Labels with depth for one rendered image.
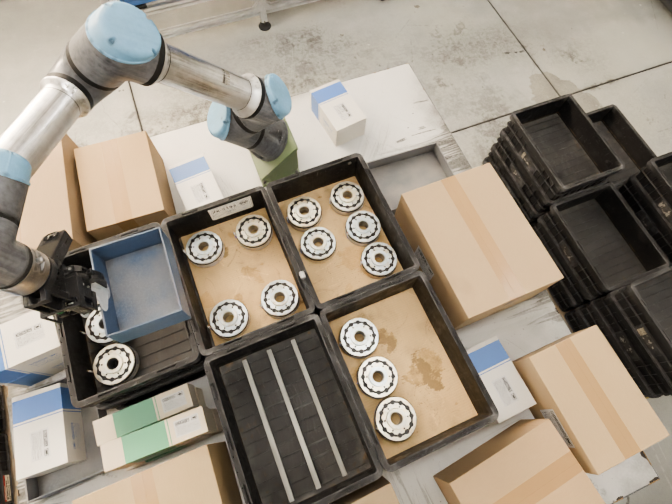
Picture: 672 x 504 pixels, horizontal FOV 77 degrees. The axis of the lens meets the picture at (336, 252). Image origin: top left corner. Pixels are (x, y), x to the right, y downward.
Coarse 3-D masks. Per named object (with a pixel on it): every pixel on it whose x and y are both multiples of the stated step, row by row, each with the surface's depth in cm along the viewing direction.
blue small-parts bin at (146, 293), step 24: (120, 240) 90; (144, 240) 93; (168, 240) 96; (96, 264) 89; (120, 264) 94; (144, 264) 95; (168, 264) 88; (120, 288) 92; (144, 288) 93; (168, 288) 93; (120, 312) 90; (144, 312) 91; (168, 312) 91; (120, 336) 84
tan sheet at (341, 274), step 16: (320, 192) 130; (368, 208) 129; (288, 224) 126; (320, 224) 126; (336, 224) 126; (336, 240) 124; (384, 240) 125; (336, 256) 122; (352, 256) 123; (320, 272) 120; (336, 272) 121; (352, 272) 121; (320, 288) 119; (336, 288) 119; (352, 288) 119
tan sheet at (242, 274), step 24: (240, 216) 126; (264, 216) 127; (192, 264) 120; (216, 264) 120; (240, 264) 121; (264, 264) 121; (216, 288) 118; (240, 288) 118; (264, 312) 116; (216, 336) 113
